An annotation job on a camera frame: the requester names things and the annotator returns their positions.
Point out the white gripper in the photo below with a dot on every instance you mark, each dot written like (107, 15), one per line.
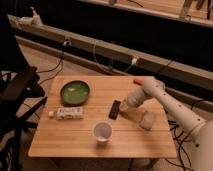
(123, 106)

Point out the black eraser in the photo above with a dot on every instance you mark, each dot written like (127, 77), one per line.
(114, 110)

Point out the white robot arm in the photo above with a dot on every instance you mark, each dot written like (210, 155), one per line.
(196, 127)

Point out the white paper cup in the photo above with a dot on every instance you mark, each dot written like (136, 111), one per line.
(102, 132)

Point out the green bowl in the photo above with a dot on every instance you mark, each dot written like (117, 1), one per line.
(74, 93)

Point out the white tube with label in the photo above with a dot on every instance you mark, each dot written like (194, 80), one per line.
(67, 113)

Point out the black chair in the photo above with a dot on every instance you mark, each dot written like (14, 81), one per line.
(23, 85)

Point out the white spray bottle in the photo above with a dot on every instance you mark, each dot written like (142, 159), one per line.
(35, 19)

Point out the grey metal rail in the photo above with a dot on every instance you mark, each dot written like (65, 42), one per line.
(145, 61)

